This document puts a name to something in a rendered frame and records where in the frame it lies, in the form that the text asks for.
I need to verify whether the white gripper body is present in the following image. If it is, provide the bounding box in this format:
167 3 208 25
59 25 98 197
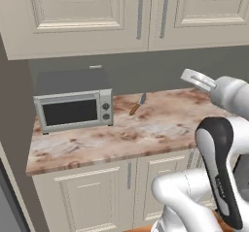
180 68 218 95

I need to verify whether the cream base cupboard door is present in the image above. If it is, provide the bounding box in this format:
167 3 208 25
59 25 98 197
31 158 138 232
132 149 199 230

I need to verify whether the silver microwave oven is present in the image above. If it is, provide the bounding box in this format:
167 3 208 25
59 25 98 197
33 68 115 136

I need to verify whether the dark grey tall fridge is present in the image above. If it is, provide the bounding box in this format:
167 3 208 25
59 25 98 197
0 157 31 232

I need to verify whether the knife with wooden handle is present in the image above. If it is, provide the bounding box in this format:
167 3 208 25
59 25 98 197
128 92 148 116

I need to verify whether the long grey cupboard handle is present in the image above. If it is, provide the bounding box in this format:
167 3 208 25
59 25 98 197
135 0 146 41
159 0 171 40

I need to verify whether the short grey cupboard handle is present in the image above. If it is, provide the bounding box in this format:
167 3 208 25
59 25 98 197
126 160 133 190
186 149 196 170

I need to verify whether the wide cream wall cupboard door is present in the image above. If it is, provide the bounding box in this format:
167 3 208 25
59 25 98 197
0 0 154 61

